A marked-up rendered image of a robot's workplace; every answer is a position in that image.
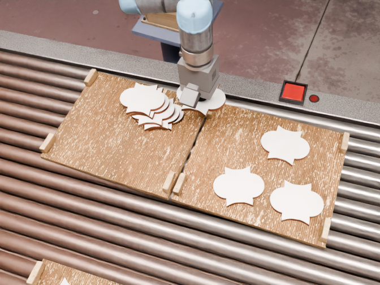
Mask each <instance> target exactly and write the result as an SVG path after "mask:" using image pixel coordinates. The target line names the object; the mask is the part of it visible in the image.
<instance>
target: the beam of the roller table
mask: <svg viewBox="0 0 380 285"><path fill-rule="evenodd" d="M0 51H4V52H7V53H13V54H18V55H23V56H26V57H32V58H37V59H42V60H46V61H51V62H56V63H61V64H67V65H70V66H75V67H81V68H86V69H89V70H91V69H96V70H97V71H100V72H105V73H108V74H114V75H119V76H124V77H130V78H133V79H139V80H143V81H149V82H153V83H157V84H163V85H168V86H172V87H177V88H179V87H180V81H179V73H178V65H177V64H175V63H169V62H163V61H158V60H154V59H148V58H143V57H137V56H134V55H128V54H122V53H117V52H113V51H107V50H102V49H96V48H92V47H87V46H81V45H75V44H70V43H66V42H60V41H55V40H50V39H46V38H40V37H35V36H29V35H25V34H20V33H14V32H8V31H3V30H0ZM219 82H220V86H219V88H218V89H220V90H221V91H222V92H223V93H224V95H225V97H226V98H231V99H235V100H240V101H245V102H250V103H256V104H259V105H264V106H270V107H274V108H278V109H283V110H289V111H294V112H297V113H303V114H308V115H313V116H318V117H322V118H327V119H332V120H338V121H341V122H346V123H352V124H357V125H361V126H366V127H371V128H376V129H380V103H376V102H370V101H365V100H360V99H356V98H350V97H345V96H339V95H335V94H330V93H324V92H318V91H315V90H309V89H307V92H306V96H305V101H304V105H303V106H300V105H294V104H291V103H285V102H280V101H279V96H280V92H281V90H282V85H283V84H277V83H272V82H268V81H262V80H257V79H251V78H247V77H242V76H236V75H230V74H225V73H221V72H219ZM313 94H315V95H317V96H318V97H319V101H318V102H316V103H313V102H310V100H309V96H311V95H313Z"/></svg>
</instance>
